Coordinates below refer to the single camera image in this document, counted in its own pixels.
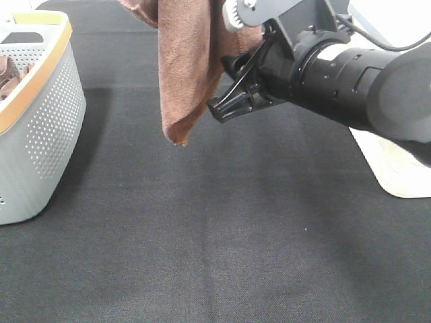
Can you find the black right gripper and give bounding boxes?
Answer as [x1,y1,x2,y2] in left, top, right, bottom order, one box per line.
[207,32,294,123]

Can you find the brown towel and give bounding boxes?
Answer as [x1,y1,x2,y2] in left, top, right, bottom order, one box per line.
[121,1,262,145]

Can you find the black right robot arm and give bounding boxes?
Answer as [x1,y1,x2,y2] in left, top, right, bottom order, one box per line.
[207,37,430,164]

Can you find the black table cloth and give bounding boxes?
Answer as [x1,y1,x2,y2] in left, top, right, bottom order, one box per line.
[1,1,430,322]

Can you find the white storage bin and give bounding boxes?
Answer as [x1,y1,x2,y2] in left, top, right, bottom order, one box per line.
[349,0,430,199]

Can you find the grey perforated laundry basket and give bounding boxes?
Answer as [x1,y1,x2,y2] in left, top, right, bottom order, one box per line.
[1,10,86,225]

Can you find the brown towels in basket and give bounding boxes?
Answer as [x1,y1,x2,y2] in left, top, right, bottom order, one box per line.
[1,55,33,101]

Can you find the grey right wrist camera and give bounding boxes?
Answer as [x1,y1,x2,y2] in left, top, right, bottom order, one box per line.
[222,0,351,47]

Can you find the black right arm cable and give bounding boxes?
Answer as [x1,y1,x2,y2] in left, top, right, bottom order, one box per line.
[336,13,431,52]

